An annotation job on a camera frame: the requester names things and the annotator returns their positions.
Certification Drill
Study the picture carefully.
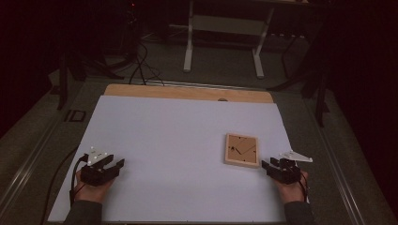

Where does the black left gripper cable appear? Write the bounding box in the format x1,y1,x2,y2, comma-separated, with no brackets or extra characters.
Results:
69,153,89,205

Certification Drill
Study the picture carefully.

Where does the black metal stand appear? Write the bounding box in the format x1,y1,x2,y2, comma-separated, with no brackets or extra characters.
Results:
57,50,125,111
267,18,330,128

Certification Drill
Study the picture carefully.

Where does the person's left hand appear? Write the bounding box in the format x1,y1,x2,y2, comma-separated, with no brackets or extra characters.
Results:
74,170,115,204

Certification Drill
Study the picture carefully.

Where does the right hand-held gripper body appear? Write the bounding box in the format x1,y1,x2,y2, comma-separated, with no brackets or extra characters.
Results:
269,150,314,186

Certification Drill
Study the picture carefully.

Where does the person's right hand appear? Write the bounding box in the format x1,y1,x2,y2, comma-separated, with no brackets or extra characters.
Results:
273,172,309,204

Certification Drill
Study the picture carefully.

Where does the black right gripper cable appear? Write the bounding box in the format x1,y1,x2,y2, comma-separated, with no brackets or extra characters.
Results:
297,170,311,204

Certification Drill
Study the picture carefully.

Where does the white metal table frame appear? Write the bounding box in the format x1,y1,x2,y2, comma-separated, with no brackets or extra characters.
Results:
182,0,276,79

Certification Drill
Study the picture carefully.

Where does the black cable on floor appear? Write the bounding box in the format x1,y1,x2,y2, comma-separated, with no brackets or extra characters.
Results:
39,144,80,225

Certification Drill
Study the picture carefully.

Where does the square wooden clock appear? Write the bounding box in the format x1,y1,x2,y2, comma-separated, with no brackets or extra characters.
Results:
223,132,261,169

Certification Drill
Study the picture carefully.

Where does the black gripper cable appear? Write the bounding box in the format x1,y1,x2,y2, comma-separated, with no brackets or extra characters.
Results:
69,153,89,205
297,170,311,204

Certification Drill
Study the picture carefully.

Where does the bundle of black floor cables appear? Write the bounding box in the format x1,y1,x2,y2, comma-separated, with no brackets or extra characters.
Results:
129,40,165,86

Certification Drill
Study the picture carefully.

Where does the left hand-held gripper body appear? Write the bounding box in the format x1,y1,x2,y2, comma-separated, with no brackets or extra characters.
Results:
80,146,121,188

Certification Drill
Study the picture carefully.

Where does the white table sheet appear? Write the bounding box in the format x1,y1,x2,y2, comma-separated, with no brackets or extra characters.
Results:
47,95,316,223

